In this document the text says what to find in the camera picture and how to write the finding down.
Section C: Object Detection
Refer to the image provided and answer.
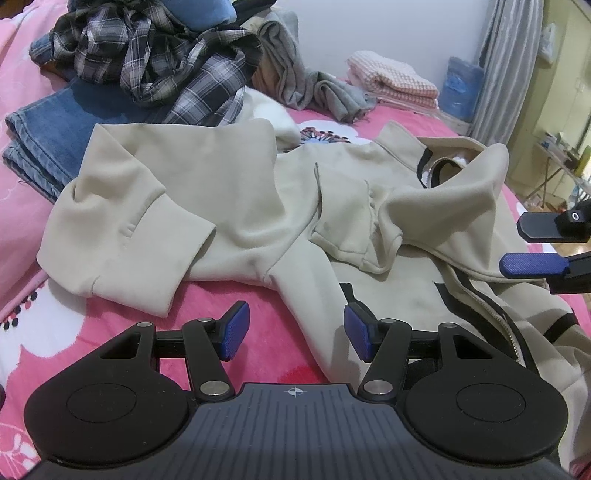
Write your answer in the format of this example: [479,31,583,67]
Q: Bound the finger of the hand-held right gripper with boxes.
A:
[516,199,591,244]
[500,251,591,296]

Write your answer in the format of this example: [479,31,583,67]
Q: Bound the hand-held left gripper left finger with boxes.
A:
[99,300,251,401]

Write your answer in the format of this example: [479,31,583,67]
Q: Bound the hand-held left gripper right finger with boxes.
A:
[343,300,497,401]

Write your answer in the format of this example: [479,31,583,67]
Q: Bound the beige zip jacket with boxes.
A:
[37,117,591,467]

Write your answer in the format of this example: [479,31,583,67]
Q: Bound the folding table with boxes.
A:
[529,131,591,210]

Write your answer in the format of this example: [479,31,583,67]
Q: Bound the white water dispenser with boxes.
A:
[438,108,472,136]

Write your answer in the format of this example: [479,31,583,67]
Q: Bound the blue water bottle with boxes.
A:
[441,56,485,121]

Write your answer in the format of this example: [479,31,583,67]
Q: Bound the grey curtain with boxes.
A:
[468,0,546,138]

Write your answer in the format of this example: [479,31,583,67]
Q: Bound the white plastic bag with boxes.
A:
[539,22,562,62]

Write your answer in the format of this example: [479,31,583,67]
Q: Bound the pink checked towel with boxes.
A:
[346,51,439,110]

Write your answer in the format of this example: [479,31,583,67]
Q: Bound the white fleece cloth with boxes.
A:
[230,87,302,149]

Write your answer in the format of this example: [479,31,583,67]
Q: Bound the pink floral blanket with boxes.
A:
[0,0,591,480]

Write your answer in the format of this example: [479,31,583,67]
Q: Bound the tan garment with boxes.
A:
[250,46,283,93]

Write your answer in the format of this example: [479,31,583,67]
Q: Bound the grey garment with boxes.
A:
[259,9,376,124]

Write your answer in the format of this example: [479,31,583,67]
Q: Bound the blue jeans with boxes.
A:
[2,76,155,204]

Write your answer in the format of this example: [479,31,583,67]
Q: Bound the plaid shirt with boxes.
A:
[30,0,264,127]

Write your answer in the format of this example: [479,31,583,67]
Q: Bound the light blue garment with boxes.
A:
[161,0,237,27]

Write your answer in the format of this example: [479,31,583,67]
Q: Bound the black cloth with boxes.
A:
[233,0,278,16]

